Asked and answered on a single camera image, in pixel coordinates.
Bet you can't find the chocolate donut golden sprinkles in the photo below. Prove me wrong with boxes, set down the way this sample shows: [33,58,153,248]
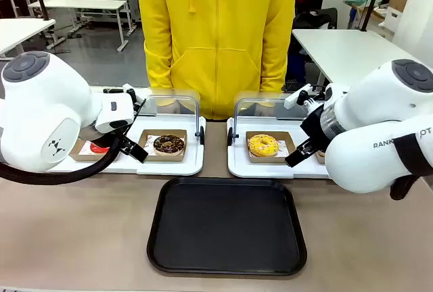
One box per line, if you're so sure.
[152,134,186,156]

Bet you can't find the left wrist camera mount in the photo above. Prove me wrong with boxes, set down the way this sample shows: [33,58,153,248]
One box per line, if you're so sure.
[122,83,147,114]

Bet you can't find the white printed paper liner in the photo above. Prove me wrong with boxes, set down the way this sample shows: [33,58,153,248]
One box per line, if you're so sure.
[143,135,187,157]
[78,139,94,156]
[248,135,292,160]

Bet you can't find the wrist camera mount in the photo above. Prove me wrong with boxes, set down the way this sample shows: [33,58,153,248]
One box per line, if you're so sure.
[122,83,147,114]
[283,83,327,110]

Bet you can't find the yellow glazed donut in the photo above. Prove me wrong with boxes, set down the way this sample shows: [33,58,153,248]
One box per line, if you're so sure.
[248,132,280,157]

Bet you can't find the red glazed donut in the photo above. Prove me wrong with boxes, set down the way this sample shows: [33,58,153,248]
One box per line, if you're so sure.
[89,141,111,155]

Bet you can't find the black plastic serving tray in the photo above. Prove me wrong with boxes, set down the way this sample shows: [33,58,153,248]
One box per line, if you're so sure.
[146,176,308,276]

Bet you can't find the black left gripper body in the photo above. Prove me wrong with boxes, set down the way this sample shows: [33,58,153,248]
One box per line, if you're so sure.
[106,125,134,145]

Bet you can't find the green sheet on desk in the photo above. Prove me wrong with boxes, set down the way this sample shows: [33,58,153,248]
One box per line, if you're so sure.
[344,0,393,6]

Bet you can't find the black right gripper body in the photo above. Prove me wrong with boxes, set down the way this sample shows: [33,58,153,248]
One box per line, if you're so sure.
[300,105,332,145]

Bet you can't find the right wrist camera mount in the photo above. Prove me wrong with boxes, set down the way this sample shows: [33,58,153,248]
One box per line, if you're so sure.
[283,83,327,110]

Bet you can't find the person in yellow hoodie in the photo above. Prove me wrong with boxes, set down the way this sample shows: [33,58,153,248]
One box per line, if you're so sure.
[137,0,299,121]

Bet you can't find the white display tray base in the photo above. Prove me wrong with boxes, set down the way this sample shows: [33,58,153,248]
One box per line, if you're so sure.
[50,115,206,176]
[226,116,332,180]

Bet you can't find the white storage box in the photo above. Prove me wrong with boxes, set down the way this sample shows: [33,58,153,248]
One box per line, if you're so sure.
[378,6,403,41]

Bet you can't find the black backpack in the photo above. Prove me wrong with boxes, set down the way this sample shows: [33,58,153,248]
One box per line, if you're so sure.
[292,7,339,31]

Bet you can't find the low white bench table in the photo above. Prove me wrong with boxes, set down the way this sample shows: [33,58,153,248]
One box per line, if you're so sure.
[28,0,129,53]

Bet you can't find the large white table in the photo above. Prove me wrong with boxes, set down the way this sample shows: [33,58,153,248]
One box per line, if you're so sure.
[291,28,433,87]

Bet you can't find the brown cardboard donut box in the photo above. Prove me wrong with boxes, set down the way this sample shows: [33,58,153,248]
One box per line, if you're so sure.
[68,138,119,163]
[135,128,189,164]
[245,130,298,165]

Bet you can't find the white table grey leg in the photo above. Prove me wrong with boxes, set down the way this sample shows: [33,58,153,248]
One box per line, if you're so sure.
[0,18,57,62]

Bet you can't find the black cable strap sleeve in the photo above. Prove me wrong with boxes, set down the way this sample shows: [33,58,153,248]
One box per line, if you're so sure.
[389,132,433,201]

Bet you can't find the clear display lid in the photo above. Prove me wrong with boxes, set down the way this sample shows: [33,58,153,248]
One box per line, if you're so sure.
[103,87,206,146]
[227,89,326,147]

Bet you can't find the black sleeved arm cable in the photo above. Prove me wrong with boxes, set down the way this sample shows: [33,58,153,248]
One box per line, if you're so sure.
[0,135,122,187]

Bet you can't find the dark blue office chair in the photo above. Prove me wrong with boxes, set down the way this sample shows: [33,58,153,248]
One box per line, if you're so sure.
[286,34,322,85]

